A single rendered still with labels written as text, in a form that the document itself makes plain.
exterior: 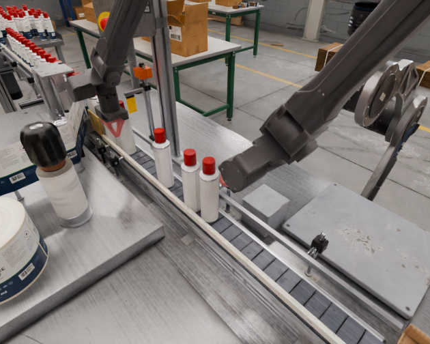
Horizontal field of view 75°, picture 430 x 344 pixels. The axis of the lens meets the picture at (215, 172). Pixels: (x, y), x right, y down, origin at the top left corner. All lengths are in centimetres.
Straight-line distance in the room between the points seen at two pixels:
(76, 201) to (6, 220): 16
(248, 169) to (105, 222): 54
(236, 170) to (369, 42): 24
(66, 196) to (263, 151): 54
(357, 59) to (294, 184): 71
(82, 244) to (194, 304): 34
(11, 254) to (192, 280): 40
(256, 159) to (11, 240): 53
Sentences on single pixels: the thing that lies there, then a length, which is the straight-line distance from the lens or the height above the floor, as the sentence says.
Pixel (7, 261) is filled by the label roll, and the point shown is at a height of 98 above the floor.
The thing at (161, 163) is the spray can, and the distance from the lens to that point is 86.
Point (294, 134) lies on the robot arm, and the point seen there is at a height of 127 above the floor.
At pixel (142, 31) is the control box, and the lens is 94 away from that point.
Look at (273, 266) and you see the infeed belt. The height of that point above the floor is 88.
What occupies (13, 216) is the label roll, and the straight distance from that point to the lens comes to 78.
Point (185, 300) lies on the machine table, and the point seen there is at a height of 83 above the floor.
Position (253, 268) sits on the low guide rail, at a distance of 69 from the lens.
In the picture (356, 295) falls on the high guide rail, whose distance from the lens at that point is 66.
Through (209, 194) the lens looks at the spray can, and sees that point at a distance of 73.
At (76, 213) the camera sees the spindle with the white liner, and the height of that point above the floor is 93.
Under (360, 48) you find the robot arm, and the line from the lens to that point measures 38.
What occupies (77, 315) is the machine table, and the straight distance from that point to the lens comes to 79.
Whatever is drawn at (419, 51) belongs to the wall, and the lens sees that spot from 604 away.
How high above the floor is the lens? 149
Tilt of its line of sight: 39 degrees down
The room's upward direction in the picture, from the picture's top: straight up
